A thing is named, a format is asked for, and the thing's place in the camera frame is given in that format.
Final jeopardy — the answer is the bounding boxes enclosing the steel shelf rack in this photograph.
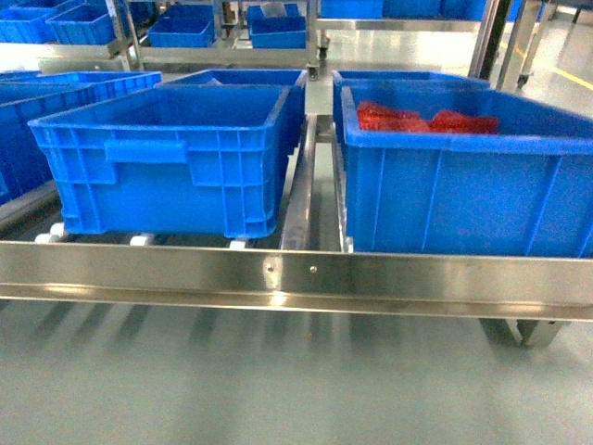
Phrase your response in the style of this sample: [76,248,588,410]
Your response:
[1,83,592,348]
[0,0,557,89]

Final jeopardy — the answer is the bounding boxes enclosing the blue bin far left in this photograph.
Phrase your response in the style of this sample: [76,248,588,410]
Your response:
[1,83,96,204]

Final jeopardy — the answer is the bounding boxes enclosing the empty blue target bin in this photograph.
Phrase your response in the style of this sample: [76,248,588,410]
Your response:
[44,86,288,238]

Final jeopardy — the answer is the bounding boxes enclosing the blue bin with red parts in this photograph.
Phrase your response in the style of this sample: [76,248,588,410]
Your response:
[338,86,592,258]

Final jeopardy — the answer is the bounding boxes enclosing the red parts in bin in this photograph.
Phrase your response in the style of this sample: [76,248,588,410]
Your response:
[356,100,501,135]

